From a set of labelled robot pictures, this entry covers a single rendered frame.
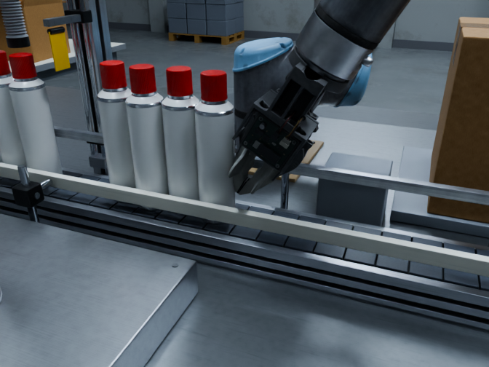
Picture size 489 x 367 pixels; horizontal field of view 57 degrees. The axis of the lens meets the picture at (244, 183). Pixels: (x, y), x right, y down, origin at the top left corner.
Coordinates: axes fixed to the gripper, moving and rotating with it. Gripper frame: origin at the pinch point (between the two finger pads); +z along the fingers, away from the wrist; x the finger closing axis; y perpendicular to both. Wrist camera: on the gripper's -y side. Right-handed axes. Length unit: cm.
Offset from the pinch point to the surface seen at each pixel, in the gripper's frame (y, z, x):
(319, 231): 4.6, -3.8, 11.3
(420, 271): 4.1, -7.1, 23.4
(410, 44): -693, 76, 43
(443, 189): -2.5, -14.6, 20.4
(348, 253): 3.3, -2.9, 16.0
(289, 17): -702, 146, -139
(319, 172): -2.4, -6.9, 7.3
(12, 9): -8.5, 4.6, -48.7
